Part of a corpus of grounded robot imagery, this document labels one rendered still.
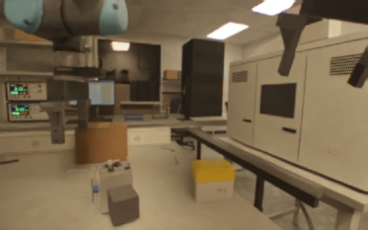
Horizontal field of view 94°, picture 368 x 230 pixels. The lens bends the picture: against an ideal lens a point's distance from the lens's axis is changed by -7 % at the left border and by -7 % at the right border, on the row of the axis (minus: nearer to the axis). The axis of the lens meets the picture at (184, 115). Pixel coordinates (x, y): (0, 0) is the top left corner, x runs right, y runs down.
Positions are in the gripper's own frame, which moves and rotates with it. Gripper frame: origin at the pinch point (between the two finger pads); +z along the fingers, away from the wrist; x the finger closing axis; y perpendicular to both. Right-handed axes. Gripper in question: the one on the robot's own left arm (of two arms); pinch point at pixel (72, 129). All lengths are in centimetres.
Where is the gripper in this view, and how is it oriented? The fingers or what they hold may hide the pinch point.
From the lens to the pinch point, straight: 58.2
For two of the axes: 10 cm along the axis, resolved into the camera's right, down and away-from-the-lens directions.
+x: 0.8, 1.1, -9.9
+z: -0.2, 9.9, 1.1
